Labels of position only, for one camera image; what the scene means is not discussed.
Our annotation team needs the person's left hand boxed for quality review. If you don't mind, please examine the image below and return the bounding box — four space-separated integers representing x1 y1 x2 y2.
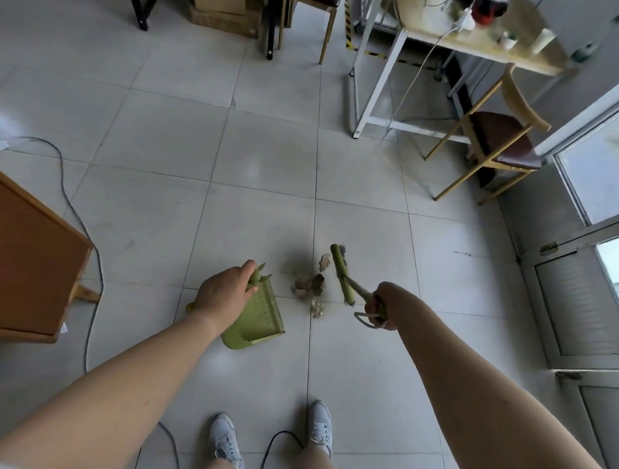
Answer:
192 258 261 326

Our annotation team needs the person's right hand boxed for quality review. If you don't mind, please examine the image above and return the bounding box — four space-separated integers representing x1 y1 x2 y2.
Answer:
364 281 416 333

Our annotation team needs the green plastic dustpan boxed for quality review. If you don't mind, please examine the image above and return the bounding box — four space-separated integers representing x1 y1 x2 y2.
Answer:
185 260 288 353

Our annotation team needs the green hand broom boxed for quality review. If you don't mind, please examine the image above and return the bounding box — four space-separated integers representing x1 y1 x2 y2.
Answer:
327 243 392 330

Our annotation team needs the person's left forearm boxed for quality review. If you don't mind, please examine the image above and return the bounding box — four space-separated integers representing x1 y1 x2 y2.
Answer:
0 301 227 469

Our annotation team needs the person's right forearm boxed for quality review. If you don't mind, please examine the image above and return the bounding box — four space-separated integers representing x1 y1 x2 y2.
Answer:
388 292 619 469

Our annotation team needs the pile of brown debris scraps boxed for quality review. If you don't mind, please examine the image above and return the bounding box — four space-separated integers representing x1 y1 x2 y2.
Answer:
290 251 336 319

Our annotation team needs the person's right white shoe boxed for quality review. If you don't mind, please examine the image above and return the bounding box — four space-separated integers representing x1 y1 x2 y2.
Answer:
305 400 335 459

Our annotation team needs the person's white shoe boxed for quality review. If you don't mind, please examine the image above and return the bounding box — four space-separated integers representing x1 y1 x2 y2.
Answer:
209 413 247 466
305 400 335 459

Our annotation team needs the person's left white shoe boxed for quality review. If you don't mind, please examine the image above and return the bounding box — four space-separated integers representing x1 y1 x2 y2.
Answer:
209 413 247 466

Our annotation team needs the person's right leg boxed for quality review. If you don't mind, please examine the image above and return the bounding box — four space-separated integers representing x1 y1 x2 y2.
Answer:
288 443 342 469

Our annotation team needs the grey metal door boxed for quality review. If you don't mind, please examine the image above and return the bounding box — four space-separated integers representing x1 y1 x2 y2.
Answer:
508 211 619 469

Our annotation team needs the wooden chair with brown seat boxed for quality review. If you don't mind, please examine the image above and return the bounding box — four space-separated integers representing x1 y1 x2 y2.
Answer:
421 60 555 209

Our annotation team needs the orange wooden cabinet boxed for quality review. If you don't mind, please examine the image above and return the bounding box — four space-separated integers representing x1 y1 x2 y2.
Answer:
0 162 106 346

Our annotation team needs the large cardboard box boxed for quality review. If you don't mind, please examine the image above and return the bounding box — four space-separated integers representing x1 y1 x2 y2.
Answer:
188 2 263 39

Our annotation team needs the glass window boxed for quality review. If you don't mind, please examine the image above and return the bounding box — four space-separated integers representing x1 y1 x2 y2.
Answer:
549 91 619 229

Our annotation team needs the white power strip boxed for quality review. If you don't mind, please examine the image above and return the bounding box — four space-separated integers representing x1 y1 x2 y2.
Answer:
455 6 479 33

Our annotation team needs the red and black object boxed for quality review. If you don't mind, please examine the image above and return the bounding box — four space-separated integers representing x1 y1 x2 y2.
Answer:
471 0 507 28

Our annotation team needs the black floor cable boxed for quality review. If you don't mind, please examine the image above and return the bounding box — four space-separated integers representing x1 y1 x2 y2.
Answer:
135 420 183 469
260 430 309 469

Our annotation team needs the grey floor cable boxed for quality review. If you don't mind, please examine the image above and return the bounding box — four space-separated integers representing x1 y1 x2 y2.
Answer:
0 136 110 375

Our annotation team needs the white hanging cable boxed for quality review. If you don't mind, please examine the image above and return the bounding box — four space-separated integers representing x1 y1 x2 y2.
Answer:
388 21 465 142

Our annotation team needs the black metal post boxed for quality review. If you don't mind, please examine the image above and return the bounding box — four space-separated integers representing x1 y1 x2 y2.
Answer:
265 0 284 61

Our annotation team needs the white frame table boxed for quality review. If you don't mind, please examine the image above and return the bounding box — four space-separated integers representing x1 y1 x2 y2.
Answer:
343 0 579 148

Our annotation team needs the black table leg frame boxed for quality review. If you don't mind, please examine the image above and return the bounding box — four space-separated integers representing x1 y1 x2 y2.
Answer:
123 0 167 33

